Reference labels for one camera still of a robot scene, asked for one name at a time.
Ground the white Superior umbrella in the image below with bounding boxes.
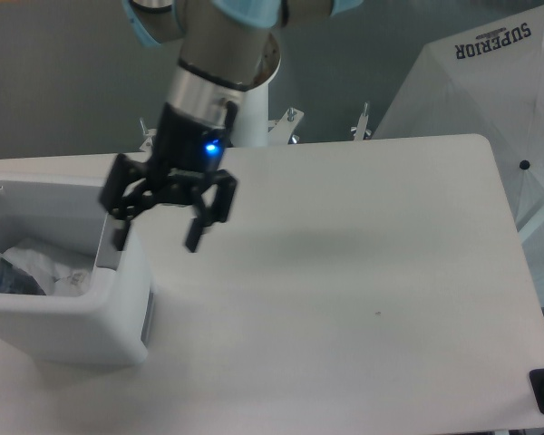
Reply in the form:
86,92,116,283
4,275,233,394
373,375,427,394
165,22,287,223
374,5,544,221

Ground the white mounting bracket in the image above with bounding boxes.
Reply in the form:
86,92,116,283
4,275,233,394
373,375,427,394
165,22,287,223
139,118,157,152
267,107,305,146

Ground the clear plastic water bottle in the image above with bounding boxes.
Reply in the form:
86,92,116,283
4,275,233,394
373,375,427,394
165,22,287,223
0,266,45,296

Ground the white middle mounting bracket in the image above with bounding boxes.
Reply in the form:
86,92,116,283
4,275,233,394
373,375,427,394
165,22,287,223
267,107,305,146

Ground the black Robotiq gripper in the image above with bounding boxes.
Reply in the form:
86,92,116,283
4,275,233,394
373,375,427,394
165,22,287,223
99,103,238,253

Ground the white left mounting bracket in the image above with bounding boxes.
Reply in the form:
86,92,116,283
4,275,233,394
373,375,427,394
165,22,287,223
139,118,157,152

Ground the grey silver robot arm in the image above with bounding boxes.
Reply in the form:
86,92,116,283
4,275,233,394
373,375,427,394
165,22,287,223
99,1,360,252

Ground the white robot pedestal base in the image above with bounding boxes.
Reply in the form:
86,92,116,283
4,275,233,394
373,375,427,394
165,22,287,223
231,34,281,148

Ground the metal right clamp bolt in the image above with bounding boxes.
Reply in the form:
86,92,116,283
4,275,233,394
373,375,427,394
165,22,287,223
350,101,372,141

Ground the clear plastic wrapper bag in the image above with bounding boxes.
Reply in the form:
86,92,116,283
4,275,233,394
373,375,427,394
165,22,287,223
0,238,94,297

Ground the white plastic trash can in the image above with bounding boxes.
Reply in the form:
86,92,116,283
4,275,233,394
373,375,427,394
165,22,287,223
0,170,155,366

